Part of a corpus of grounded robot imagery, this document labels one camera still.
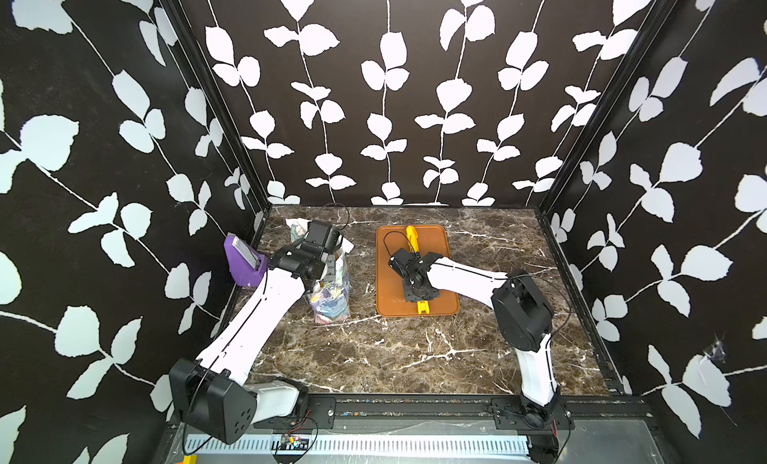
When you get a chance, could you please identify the yellow handled metal tongs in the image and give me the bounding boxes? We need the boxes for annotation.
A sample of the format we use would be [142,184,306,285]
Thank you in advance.
[405,225,431,315]

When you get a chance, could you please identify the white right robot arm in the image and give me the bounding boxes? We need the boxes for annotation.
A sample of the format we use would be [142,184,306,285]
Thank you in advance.
[389,248,558,415]

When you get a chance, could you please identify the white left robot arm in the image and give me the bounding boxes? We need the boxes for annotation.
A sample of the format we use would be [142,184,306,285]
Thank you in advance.
[169,238,340,444]

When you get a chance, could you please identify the brown plastic tray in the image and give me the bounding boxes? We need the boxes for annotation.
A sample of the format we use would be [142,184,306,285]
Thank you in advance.
[376,224,459,317]

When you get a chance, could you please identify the purple plastic box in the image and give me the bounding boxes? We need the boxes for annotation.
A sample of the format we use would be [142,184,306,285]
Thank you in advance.
[224,233,269,288]

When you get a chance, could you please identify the small electronics circuit board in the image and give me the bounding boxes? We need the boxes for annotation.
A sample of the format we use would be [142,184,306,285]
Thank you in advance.
[272,434,314,455]

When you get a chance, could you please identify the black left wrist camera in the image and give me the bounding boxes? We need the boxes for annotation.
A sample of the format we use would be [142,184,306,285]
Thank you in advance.
[304,220,343,253]

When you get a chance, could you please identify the black front mounting rail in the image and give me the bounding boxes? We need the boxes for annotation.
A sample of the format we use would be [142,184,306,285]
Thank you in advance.
[254,393,576,434]

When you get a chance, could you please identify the white slotted cable duct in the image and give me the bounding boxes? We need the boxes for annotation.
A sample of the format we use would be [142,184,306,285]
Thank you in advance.
[186,434,531,459]

